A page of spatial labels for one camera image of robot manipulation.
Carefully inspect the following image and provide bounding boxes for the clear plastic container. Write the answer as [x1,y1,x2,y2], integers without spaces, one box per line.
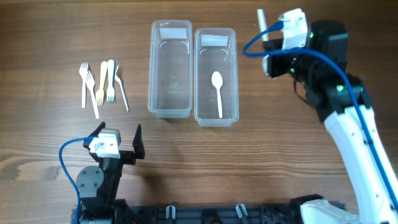
[147,20,193,119]
[194,28,239,127]

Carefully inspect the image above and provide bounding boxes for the left blue cable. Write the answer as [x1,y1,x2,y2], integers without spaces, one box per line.
[58,136,98,224]

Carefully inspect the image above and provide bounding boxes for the white spoon bowl up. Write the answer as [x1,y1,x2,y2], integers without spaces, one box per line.
[211,71,223,118]

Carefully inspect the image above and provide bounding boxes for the right blue cable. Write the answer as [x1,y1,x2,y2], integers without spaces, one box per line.
[242,20,398,215]

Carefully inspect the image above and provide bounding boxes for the leftmost white plastic fork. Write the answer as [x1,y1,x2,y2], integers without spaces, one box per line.
[79,62,88,108]

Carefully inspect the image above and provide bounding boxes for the left clear plastic container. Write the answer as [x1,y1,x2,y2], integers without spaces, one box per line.
[147,20,193,119]

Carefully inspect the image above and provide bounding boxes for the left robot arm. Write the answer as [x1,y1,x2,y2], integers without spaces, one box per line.
[71,122,145,223]

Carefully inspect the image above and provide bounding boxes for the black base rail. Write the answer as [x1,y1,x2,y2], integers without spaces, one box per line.
[72,203,296,224]

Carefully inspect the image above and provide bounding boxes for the right clear plastic container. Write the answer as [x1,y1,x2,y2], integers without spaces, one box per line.
[194,28,239,127]

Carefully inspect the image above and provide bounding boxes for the white spoon bowl down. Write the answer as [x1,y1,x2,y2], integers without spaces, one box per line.
[257,9,269,76]

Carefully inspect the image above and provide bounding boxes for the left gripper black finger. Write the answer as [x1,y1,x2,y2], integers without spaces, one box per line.
[83,121,105,147]
[132,124,145,159]

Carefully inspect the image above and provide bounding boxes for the yellow plastic fork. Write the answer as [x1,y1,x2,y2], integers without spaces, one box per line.
[96,61,108,106]

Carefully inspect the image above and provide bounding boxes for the pale blue plastic fork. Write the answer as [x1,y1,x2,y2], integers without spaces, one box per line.
[106,60,116,102]

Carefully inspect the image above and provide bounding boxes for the blue cable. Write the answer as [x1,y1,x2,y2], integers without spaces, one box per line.
[242,20,398,215]
[58,136,98,224]

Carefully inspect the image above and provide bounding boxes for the thin white plastic fork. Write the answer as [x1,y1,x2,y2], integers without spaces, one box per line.
[114,65,130,112]

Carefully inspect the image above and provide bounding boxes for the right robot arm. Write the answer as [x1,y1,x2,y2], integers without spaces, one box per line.
[259,18,397,223]

